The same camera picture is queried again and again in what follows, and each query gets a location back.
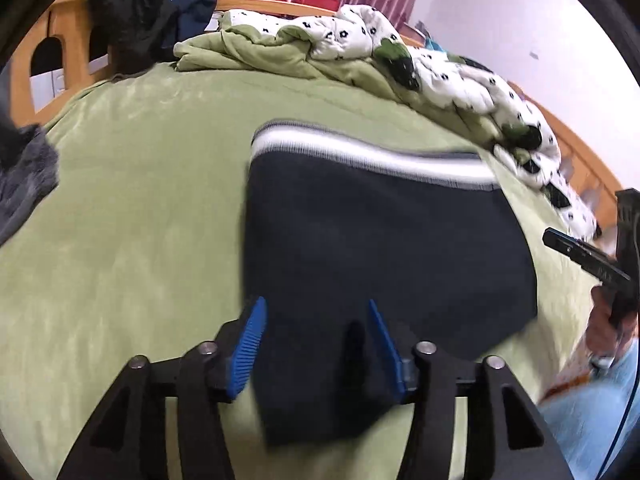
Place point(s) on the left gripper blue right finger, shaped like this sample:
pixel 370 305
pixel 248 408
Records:
pixel 392 345

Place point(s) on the green plush bed sheet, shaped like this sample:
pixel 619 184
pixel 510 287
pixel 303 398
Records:
pixel 137 251

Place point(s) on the black pants with white stripe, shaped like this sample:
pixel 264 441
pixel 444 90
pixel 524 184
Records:
pixel 333 224

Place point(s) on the person's right hand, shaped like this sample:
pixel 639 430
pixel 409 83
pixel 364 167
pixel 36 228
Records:
pixel 609 344

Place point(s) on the red chair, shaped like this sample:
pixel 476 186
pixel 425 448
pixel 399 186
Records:
pixel 332 5

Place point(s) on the wooden bed frame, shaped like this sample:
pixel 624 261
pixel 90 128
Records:
pixel 69 22

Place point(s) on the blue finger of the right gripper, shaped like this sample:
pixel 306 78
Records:
pixel 589 258

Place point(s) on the white floral quilt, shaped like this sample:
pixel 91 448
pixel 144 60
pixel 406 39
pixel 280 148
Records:
pixel 519 137

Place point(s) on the grey jeans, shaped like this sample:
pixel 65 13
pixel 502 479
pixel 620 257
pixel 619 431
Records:
pixel 29 167

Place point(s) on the green plush blanket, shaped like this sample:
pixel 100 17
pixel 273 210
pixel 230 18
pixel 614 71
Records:
pixel 242 48

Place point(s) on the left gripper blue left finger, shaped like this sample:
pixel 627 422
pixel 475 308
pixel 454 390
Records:
pixel 248 331

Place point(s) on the navy blue garment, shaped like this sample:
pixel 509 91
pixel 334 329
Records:
pixel 188 18

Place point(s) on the black jacket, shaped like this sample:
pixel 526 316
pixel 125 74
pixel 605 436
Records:
pixel 137 31

